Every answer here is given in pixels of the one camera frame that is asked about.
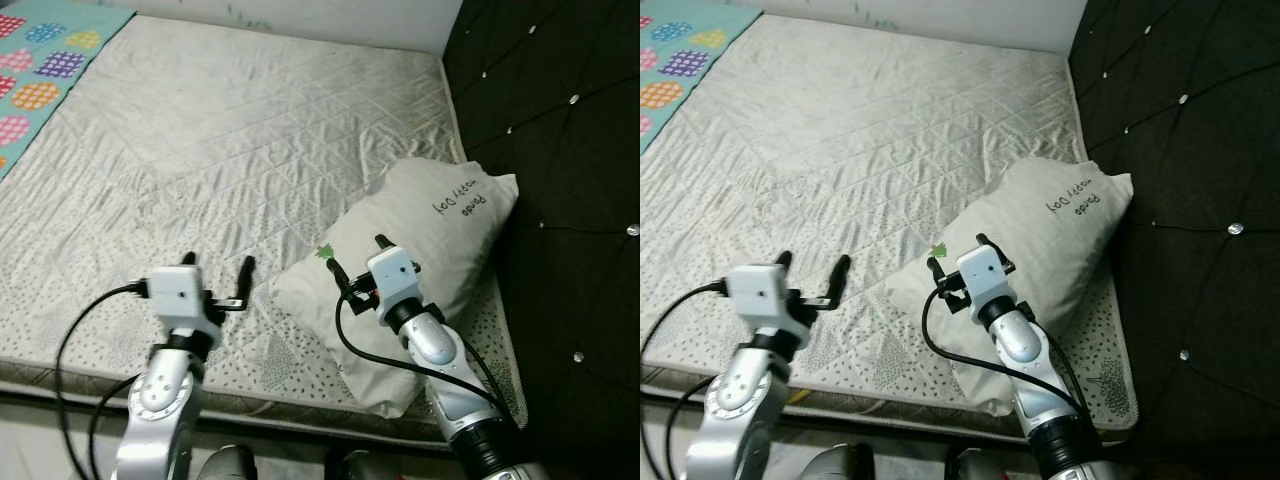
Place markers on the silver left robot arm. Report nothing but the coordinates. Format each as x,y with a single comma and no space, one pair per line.
735,400
155,400

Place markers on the black tufted headboard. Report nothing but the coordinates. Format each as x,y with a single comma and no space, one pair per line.
570,150
1190,150

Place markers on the grey right robot leg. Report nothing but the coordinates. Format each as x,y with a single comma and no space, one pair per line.
990,468
375,468

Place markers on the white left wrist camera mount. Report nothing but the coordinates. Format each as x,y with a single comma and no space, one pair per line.
760,293
180,295

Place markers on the cream pillow with tree print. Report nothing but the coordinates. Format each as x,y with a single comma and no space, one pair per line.
1065,240
450,240

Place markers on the grey robot leg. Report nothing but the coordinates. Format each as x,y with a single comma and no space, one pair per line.
225,465
990,468
375,468
840,465

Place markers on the grey quilted mattress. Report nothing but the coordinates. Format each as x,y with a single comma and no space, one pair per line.
230,150
860,150

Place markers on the grey left robot leg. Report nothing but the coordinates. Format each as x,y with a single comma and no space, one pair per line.
225,465
840,465

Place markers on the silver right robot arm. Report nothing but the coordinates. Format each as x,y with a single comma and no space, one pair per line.
1020,345
435,350

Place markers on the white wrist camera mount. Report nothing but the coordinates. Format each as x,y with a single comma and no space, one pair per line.
180,295
395,285
985,280
760,293

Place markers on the teal blanket with coloured shapes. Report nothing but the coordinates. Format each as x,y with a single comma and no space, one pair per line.
690,60
50,70

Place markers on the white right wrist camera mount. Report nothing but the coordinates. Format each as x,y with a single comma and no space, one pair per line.
985,280
395,285

